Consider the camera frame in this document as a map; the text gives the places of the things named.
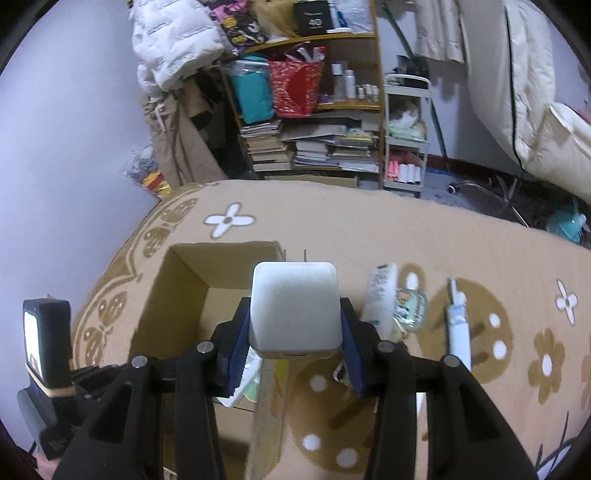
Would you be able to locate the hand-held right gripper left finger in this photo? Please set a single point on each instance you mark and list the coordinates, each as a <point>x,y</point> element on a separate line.
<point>238,350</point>

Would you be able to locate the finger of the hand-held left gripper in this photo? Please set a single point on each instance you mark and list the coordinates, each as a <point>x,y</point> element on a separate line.
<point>94,381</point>

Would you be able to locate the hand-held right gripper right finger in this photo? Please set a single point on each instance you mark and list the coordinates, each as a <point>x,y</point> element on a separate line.
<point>353,364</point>

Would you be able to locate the green surfboard-shaped tag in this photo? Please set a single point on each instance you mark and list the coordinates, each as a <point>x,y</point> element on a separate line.
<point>253,393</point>

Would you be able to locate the white charger cube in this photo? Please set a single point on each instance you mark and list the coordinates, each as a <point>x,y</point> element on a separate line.
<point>295,309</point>

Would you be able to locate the brown cardboard box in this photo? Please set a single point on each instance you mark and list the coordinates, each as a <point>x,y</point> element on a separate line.
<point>180,304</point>

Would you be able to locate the white lotion bottle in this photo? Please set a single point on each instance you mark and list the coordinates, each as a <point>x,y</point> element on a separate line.
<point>381,295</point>

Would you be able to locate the person's left hand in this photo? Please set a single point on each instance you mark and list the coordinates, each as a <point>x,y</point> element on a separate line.
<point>46,468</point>

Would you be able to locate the beige floral blanket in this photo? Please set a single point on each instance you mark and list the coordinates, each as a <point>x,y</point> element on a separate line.
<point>369,221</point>

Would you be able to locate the bag of plush toys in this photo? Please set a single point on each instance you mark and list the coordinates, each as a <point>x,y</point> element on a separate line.
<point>152,177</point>

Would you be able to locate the pink packets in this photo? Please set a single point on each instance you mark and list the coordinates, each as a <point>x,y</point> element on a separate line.
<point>393,170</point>

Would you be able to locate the white rolls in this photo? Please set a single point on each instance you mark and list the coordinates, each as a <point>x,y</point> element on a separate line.
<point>410,173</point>

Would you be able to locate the stack of books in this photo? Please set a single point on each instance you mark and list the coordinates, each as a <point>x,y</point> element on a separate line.
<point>268,147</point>

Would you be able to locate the beige coat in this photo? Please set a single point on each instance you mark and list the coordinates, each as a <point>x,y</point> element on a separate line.
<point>184,152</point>

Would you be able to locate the blue storage box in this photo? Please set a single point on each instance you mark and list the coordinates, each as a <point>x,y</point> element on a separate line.
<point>436,174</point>

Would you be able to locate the light green cloth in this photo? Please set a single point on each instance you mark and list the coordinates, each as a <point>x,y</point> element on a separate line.
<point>406,132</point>

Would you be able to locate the teal bag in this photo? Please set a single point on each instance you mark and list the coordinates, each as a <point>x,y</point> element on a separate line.
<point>251,97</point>

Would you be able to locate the white brown plush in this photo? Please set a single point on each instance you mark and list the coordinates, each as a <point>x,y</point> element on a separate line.
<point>406,114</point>

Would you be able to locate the red patterned bag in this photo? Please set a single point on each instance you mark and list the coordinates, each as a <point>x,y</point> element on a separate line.
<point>295,87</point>

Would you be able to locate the row of cosmetic bottles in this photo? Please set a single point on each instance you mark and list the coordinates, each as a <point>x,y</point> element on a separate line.
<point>349,85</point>

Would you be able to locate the white utility cart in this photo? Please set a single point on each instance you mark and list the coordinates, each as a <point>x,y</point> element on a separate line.
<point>408,81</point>

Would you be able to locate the black item on cart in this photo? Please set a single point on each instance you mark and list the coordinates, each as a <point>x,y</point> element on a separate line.
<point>411,64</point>

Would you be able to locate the white puffer jacket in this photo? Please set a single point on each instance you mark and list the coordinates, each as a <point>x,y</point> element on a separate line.
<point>175,41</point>

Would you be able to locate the wooden shelf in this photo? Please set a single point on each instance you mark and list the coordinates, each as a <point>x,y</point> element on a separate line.
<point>323,40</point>

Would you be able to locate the black patterned pouch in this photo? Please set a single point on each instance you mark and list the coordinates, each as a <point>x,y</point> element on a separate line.
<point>240,27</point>

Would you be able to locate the blonde wig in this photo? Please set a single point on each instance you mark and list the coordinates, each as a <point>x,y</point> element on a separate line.
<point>272,18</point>

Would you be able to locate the black box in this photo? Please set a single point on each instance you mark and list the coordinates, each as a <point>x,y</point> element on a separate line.
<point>311,18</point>

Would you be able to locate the beige floral curtain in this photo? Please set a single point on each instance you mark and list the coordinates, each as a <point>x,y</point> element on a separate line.
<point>438,32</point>

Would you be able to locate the cream padded chair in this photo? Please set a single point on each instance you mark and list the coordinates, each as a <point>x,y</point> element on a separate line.
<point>531,69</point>

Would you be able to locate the clear plastic bag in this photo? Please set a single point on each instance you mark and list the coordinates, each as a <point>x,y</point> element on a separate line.
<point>353,16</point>

